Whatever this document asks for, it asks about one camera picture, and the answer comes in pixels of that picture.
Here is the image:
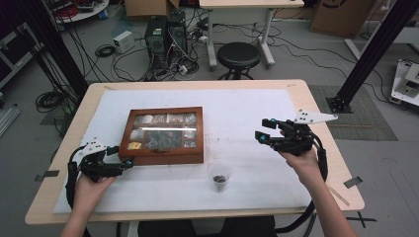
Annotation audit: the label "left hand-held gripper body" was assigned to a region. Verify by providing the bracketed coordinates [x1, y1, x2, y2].
[78, 137, 128, 184]

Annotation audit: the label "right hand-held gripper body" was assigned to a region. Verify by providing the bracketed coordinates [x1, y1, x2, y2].
[270, 109, 339, 157]

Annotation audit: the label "wooden box with glass lid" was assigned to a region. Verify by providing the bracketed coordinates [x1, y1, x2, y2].
[118, 106, 206, 166]

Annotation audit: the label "clear plastic cup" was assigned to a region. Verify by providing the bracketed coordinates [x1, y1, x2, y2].
[207, 160, 234, 194]

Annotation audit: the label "person's right hand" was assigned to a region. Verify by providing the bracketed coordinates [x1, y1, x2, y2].
[278, 129, 326, 191]

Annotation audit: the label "person's left hand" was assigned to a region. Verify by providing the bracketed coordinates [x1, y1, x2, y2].
[74, 174, 119, 212]

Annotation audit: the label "white table mat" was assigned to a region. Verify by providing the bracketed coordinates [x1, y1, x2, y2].
[52, 88, 314, 215]

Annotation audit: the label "black tape strip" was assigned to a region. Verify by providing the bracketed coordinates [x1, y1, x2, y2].
[343, 176, 364, 190]
[34, 170, 61, 183]

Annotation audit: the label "person's dark trousers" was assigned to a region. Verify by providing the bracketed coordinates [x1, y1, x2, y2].
[137, 215, 278, 237]

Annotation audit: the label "black round stool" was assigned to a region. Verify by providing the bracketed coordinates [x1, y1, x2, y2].
[216, 41, 262, 81]

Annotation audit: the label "grey floor mat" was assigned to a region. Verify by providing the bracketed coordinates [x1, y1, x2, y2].
[308, 84, 399, 142]

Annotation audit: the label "aluminium profile bar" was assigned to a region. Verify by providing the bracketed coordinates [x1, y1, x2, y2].
[0, 104, 22, 137]

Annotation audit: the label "small white box device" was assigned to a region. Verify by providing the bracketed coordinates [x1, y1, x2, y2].
[113, 30, 136, 54]

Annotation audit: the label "black computer tower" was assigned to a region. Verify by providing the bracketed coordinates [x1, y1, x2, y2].
[144, 16, 169, 71]
[166, 10, 189, 57]

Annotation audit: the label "white machine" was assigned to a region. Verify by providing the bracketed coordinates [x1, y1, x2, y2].
[390, 58, 419, 107]

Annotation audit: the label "white desk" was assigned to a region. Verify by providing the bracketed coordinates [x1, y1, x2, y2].
[198, 0, 305, 69]

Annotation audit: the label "large cardboard box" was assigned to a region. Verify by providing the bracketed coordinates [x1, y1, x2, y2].
[309, 0, 377, 38]

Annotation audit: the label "grey metal rack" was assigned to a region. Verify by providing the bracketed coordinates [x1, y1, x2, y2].
[0, 29, 45, 90]

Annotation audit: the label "round white table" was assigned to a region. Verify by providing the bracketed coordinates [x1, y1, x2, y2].
[48, 0, 111, 24]

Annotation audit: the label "small cardboard box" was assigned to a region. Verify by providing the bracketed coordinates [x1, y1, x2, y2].
[124, 0, 181, 18]

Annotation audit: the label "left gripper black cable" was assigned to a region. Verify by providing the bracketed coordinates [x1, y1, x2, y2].
[64, 145, 87, 210]

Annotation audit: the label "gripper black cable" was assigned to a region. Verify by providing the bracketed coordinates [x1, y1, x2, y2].
[275, 131, 330, 237]
[64, 145, 87, 210]

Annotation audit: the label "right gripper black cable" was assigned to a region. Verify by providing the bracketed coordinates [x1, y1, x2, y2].
[275, 131, 330, 237]

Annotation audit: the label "large black cable coil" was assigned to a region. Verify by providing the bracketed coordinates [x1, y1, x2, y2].
[35, 90, 68, 114]

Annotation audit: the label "small black cable coil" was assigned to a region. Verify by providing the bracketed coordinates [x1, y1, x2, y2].
[94, 43, 117, 59]

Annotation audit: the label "black frame post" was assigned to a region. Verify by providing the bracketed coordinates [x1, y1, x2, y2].
[325, 0, 419, 114]
[24, 0, 89, 98]

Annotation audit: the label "red cable coil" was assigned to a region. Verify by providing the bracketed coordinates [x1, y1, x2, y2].
[56, 3, 81, 20]

